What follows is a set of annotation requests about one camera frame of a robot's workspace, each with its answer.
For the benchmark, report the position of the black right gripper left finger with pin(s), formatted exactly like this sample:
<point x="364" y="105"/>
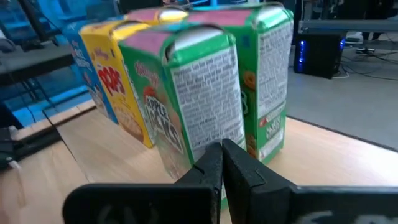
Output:
<point x="140" y="205"/>

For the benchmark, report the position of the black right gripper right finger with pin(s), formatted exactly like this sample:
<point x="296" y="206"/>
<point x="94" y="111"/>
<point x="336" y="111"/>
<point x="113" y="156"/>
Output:
<point x="311" y="205"/>

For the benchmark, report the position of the yellow Corn Pops cereal box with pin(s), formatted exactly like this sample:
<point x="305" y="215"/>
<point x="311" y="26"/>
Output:
<point x="115" y="87"/>
<point x="169" y="15"/>

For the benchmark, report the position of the green Apple Jacks cereal box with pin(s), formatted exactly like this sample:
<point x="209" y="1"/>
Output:
<point x="205" y="93"/>
<point x="270" y="77"/>

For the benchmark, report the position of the black-framed wooden shelf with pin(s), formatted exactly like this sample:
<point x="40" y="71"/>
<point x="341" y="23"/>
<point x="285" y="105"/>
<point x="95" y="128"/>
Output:
<point x="326" y="155"/>

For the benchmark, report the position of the blue Rice Krispies cereal box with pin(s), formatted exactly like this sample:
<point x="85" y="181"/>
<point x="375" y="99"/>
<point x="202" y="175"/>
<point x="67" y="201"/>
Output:
<point x="81" y="59"/>

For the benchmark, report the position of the black computer tower blue lights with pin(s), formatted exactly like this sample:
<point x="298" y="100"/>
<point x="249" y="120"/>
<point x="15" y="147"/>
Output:
<point x="320" y="56"/>

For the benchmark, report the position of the black desk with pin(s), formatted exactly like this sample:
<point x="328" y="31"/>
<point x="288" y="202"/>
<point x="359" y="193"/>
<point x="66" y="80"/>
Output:
<point x="31" y="62"/>

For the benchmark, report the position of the grey desk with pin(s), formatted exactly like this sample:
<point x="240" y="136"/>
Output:
<point x="348" y="26"/>

